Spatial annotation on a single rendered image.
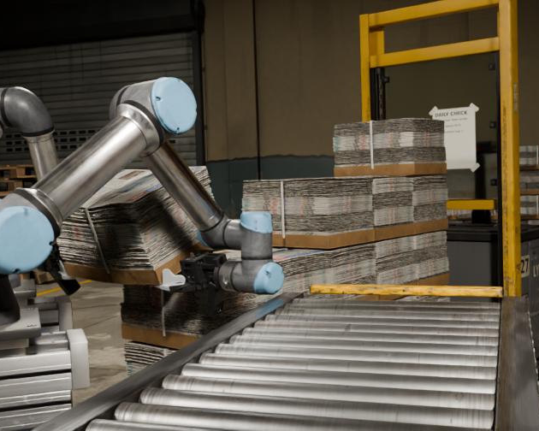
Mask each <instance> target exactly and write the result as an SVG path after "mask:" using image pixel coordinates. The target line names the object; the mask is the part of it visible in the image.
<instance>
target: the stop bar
mask: <svg viewBox="0 0 539 431"><path fill-rule="evenodd" d="M310 293H314V294H358V295H403V296H447V297H491V298H503V297H504V288H503V287H502V286H395V285H337V284H312V285H310Z"/></svg>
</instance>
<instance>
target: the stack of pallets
mask: <svg viewBox="0 0 539 431"><path fill-rule="evenodd" d="M9 170H10V176H5V177H4V173H3V171H9ZM31 171H34V167H33V165H0V183H7V189H0V196H3V198H5V197H6V196H7V195H9V194H10V193H11V192H12V191H13V190H14V189H16V188H25V187H24V182H32V183H33V185H34V184H35V183H37V182H38V181H37V177H36V175H31ZM33 272H35V271H30V272H27V273H24V274H19V275H20V277H21V280H31V279H35V280H36V278H35V277H32V278H30V275H34V273H33Z"/></svg>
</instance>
